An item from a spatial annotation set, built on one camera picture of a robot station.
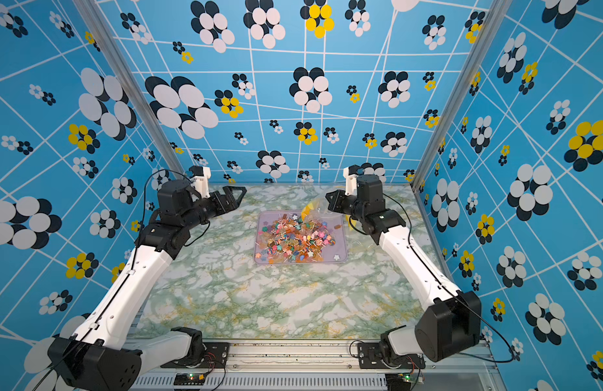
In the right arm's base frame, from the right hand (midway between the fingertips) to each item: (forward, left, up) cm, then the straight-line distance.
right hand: (331, 193), depth 78 cm
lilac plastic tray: (-6, -4, -28) cm, 29 cm away
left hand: (-4, +28, +5) cm, 28 cm away
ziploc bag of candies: (-3, +4, -4) cm, 6 cm away
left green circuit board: (-47, +43, -31) cm, 71 cm away
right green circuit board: (-47, -19, -30) cm, 59 cm away
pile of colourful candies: (-1, +16, -25) cm, 29 cm away
